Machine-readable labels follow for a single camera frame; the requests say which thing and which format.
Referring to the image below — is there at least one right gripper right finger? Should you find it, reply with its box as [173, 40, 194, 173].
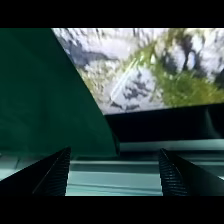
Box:
[157, 147, 224, 197]

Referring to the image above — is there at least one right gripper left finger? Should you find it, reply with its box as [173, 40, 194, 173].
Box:
[0, 146, 72, 197]

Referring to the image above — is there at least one dark green garment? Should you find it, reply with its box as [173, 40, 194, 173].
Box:
[0, 28, 121, 158]

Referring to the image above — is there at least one silver frame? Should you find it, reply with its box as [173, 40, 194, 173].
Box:
[0, 139, 224, 197]

